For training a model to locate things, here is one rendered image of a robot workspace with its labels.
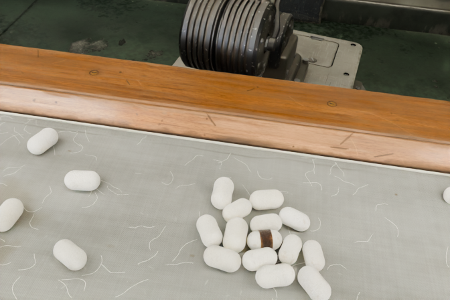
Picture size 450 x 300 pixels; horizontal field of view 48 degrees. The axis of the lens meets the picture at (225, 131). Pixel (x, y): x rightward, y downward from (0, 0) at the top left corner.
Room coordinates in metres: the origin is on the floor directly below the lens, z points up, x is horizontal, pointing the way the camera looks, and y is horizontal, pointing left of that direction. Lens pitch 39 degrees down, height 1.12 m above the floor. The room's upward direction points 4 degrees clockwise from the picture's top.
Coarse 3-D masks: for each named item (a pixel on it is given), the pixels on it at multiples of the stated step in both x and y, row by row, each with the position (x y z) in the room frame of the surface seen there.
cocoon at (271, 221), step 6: (258, 216) 0.33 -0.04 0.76; (264, 216) 0.33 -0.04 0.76; (270, 216) 0.33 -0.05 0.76; (276, 216) 0.33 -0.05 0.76; (252, 222) 0.32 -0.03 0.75; (258, 222) 0.32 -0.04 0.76; (264, 222) 0.32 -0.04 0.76; (270, 222) 0.32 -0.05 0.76; (276, 222) 0.32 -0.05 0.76; (252, 228) 0.32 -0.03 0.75; (258, 228) 0.31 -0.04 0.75; (264, 228) 0.31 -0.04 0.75; (270, 228) 0.32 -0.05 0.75; (276, 228) 0.32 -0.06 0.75
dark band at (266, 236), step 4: (260, 232) 0.30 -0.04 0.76; (264, 232) 0.30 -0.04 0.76; (268, 232) 0.30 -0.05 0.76; (260, 236) 0.30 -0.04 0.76; (264, 236) 0.30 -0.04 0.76; (268, 236) 0.30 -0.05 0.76; (272, 236) 0.30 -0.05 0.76; (260, 240) 0.30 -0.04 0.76; (264, 240) 0.30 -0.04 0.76; (268, 240) 0.30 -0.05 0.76; (272, 240) 0.30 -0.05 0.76; (264, 244) 0.29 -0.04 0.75; (268, 244) 0.30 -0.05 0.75; (272, 244) 0.30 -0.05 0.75
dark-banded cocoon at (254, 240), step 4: (252, 232) 0.31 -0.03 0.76; (256, 232) 0.30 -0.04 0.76; (272, 232) 0.31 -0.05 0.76; (276, 232) 0.31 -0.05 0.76; (248, 236) 0.30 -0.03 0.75; (252, 236) 0.30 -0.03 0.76; (256, 236) 0.30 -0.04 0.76; (276, 236) 0.30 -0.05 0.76; (280, 236) 0.30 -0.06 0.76; (248, 240) 0.30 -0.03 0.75; (252, 240) 0.30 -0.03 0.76; (256, 240) 0.30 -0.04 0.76; (276, 240) 0.30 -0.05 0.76; (280, 240) 0.30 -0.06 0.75; (248, 244) 0.30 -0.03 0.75; (252, 244) 0.29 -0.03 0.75; (256, 244) 0.29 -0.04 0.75; (260, 244) 0.29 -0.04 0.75; (276, 244) 0.30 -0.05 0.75; (280, 244) 0.30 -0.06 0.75; (252, 248) 0.29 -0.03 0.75; (256, 248) 0.29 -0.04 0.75; (276, 248) 0.30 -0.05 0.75
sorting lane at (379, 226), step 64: (0, 128) 0.45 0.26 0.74; (64, 128) 0.46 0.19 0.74; (0, 192) 0.35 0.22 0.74; (64, 192) 0.35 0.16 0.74; (128, 192) 0.36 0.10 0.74; (192, 192) 0.37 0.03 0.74; (320, 192) 0.38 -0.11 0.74; (384, 192) 0.39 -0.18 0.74; (0, 256) 0.27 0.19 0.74; (128, 256) 0.28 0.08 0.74; (192, 256) 0.29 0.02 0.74; (384, 256) 0.30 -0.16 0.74; (448, 256) 0.31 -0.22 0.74
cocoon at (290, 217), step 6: (282, 210) 0.34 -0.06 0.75; (288, 210) 0.33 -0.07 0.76; (294, 210) 0.34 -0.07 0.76; (282, 216) 0.33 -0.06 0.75; (288, 216) 0.33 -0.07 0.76; (294, 216) 0.33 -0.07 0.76; (300, 216) 0.33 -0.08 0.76; (306, 216) 0.33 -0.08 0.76; (282, 222) 0.33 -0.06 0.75; (288, 222) 0.33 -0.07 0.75; (294, 222) 0.32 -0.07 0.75; (300, 222) 0.32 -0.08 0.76; (306, 222) 0.32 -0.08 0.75; (294, 228) 0.32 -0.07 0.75; (300, 228) 0.32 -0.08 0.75; (306, 228) 0.32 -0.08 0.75
